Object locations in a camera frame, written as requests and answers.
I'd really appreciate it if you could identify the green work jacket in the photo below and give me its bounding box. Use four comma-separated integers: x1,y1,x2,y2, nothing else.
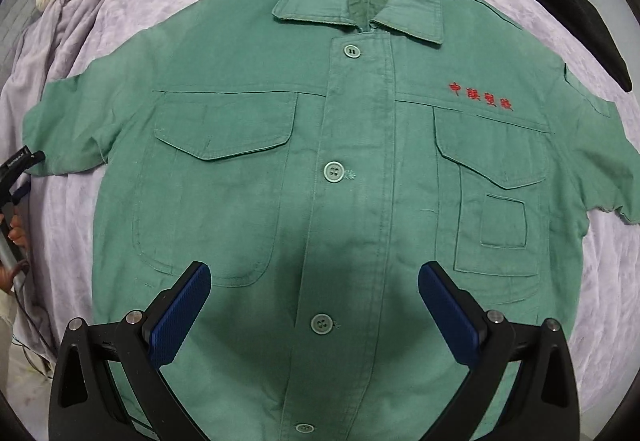
23,0,639,440

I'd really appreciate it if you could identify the person's left hand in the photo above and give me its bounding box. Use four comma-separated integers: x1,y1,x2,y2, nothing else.
0,212,28,294

